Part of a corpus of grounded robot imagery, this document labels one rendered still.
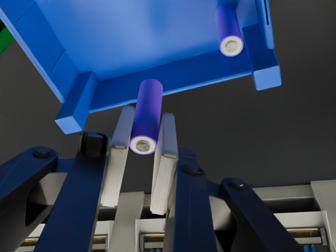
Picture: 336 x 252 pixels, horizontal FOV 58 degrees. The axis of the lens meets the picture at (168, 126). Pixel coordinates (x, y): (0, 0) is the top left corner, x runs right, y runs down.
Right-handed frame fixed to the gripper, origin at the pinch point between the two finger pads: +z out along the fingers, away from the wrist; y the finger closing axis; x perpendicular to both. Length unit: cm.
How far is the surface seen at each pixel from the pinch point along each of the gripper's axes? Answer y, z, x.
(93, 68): -6.5, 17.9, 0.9
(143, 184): 4, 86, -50
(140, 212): 5, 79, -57
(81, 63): -7.8, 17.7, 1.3
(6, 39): -20.2, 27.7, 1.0
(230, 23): 5.2, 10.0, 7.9
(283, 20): 27, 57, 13
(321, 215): 61, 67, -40
